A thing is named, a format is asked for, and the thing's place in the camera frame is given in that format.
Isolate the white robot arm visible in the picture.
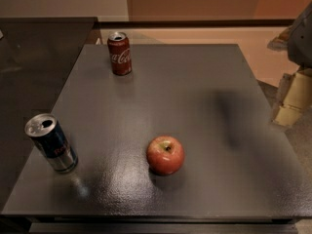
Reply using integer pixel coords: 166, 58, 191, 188
267, 2, 312, 128

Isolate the red coke can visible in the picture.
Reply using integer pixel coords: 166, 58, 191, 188
107, 32, 132, 76

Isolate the red apple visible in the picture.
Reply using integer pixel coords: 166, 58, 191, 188
146, 136, 185, 176

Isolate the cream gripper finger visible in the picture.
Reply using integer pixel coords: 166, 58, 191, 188
272, 67, 312, 127

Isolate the blue silver red bull can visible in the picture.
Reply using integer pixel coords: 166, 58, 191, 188
24, 113, 78, 173

